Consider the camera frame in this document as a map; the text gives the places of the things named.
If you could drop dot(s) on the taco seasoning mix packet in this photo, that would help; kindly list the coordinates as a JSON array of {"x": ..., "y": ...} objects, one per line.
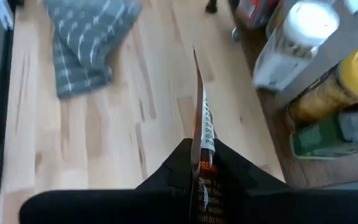
[{"x": 208, "y": 133}]

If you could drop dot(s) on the smoked paprika tin red lid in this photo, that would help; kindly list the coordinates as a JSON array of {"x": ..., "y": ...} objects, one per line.
[{"x": 253, "y": 12}]

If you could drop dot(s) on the seed seasoning jar white lid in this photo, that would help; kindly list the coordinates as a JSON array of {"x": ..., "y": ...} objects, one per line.
[{"x": 306, "y": 21}]

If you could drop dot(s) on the white metal strip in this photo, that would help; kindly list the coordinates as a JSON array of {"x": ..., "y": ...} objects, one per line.
[{"x": 3, "y": 12}]

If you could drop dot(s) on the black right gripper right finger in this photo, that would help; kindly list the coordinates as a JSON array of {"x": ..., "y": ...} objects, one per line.
[{"x": 291, "y": 208}]

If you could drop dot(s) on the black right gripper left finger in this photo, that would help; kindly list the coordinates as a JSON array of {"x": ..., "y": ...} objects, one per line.
[{"x": 104, "y": 208}]

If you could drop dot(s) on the grey checked cloth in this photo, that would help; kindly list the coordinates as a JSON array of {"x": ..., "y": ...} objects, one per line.
[{"x": 82, "y": 46}]

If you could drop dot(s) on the green black pepper tin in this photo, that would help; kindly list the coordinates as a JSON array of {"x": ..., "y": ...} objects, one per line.
[{"x": 315, "y": 140}]

